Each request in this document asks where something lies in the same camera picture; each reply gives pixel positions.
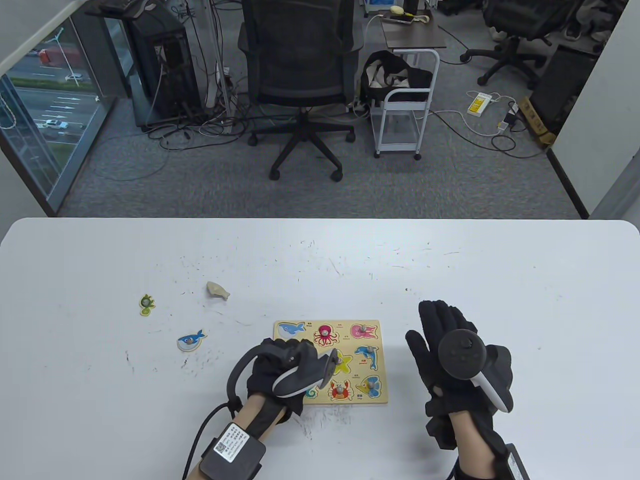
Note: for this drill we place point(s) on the person's left hand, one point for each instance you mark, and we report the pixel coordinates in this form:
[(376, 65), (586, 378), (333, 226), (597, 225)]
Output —
[(270, 365)]

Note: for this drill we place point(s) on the person's right hand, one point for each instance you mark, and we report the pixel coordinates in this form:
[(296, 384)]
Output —
[(435, 320)]

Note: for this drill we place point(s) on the octopus puzzle piece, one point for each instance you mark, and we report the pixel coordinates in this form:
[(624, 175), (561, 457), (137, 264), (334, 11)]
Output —
[(325, 337)]

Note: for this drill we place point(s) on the pink jellyfish puzzle piece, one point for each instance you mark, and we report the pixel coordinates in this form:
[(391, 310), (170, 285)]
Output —
[(371, 333)]

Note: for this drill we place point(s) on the red crab puzzle piece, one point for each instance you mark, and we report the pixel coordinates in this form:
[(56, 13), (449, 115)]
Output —
[(336, 395)]

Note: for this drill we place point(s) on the yellow starfish puzzle piece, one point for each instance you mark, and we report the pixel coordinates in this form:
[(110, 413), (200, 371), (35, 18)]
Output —
[(347, 367)]

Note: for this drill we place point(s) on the blue dolphin puzzle piece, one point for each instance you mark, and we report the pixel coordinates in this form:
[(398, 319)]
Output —
[(364, 354)]

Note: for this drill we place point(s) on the wooden sea animal puzzle frame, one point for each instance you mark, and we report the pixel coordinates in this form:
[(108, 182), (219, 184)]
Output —
[(350, 346)]

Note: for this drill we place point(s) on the blue white puzzle piece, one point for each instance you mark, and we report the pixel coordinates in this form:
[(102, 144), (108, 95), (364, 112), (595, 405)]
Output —
[(191, 340)]

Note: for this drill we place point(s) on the wooden puzzle piece with tail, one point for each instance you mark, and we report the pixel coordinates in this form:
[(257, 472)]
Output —
[(216, 289)]

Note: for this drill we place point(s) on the blue yellow fish puzzle piece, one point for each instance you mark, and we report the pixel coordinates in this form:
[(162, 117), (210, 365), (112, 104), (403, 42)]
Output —
[(364, 389)]

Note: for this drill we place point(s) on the green turtle puzzle piece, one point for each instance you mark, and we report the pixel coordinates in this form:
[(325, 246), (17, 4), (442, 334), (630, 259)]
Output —
[(146, 305)]

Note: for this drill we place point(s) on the person's left forearm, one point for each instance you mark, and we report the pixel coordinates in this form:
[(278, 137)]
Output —
[(252, 412)]

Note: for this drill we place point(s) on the person's right forearm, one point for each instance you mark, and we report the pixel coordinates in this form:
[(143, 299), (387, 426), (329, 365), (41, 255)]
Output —
[(472, 445)]

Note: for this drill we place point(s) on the black grey hand controller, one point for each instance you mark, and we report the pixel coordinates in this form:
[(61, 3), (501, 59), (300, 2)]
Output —
[(460, 355), (305, 375)]

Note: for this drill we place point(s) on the white power adapter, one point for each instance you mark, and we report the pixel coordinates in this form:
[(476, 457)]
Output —
[(502, 125)]

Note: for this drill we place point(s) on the white yellow power strip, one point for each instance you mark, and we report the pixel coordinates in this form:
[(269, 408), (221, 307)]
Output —
[(479, 104)]

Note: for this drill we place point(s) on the cardboard box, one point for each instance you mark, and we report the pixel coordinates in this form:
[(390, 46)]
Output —
[(532, 117)]

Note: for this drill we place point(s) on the white rolling cart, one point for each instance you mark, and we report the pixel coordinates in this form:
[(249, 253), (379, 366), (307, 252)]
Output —
[(406, 90)]

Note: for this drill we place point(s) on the black bag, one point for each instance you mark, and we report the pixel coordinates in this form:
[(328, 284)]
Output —
[(420, 77)]

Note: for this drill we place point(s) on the black cabinet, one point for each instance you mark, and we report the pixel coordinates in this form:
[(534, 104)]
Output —
[(560, 90)]

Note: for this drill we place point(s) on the dark brown side table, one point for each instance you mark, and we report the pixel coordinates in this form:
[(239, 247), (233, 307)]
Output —
[(415, 35)]

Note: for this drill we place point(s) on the black mesh office chair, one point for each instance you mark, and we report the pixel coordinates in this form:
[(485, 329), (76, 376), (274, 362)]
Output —
[(300, 60)]

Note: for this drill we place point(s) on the cream elongated object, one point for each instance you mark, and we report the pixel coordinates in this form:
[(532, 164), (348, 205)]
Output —
[(423, 19)]

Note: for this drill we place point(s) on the black computer tower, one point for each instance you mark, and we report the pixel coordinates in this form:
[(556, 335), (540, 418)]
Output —
[(165, 75)]

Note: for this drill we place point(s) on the white metal desk leg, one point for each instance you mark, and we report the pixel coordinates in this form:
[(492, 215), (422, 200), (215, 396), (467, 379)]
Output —
[(220, 60)]

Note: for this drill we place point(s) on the black swivel chair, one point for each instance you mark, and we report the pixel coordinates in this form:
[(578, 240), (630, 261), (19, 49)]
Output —
[(525, 20)]

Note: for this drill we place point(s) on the pale yellow round object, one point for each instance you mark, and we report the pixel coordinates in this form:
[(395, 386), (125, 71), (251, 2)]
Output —
[(397, 9)]

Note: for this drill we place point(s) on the black bottle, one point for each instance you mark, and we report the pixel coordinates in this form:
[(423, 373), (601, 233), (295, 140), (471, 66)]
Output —
[(411, 5)]

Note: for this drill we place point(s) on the blue white box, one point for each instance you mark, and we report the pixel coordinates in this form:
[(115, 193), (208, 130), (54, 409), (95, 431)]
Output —
[(380, 4)]

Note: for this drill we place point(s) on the glass window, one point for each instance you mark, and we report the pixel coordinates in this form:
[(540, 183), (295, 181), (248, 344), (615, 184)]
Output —
[(50, 110)]

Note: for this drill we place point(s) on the black keyboard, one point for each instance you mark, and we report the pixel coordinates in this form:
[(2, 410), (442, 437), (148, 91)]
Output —
[(125, 7)]

